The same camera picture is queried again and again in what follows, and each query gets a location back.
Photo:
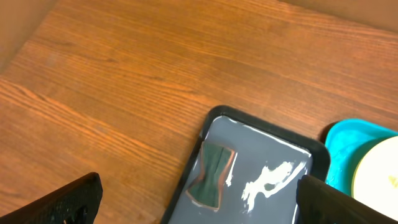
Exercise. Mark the yellow plate far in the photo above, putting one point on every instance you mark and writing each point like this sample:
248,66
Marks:
375,178

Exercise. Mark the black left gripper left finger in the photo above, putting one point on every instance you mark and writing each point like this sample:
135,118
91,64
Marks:
77,202

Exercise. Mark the green orange sponge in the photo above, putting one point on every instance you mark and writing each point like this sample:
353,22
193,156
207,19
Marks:
207,189

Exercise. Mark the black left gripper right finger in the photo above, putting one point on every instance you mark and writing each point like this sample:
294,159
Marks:
319,203

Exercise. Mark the black water tray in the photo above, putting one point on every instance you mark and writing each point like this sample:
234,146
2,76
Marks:
261,183

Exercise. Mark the teal plastic tray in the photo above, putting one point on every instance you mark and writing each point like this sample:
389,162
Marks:
347,142

